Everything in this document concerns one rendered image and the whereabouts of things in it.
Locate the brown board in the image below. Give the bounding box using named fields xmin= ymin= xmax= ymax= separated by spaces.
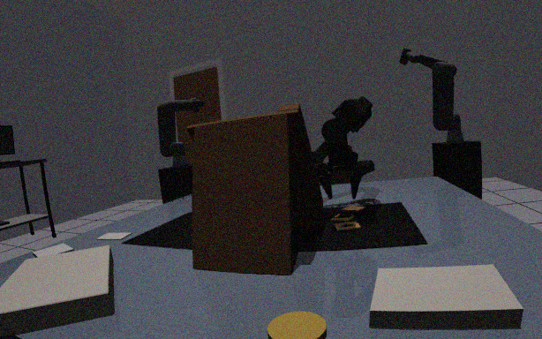
xmin=186 ymin=103 xmax=326 ymax=275

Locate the yellow round disc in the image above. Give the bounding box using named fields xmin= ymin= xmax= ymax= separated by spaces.
xmin=267 ymin=311 xmax=327 ymax=339

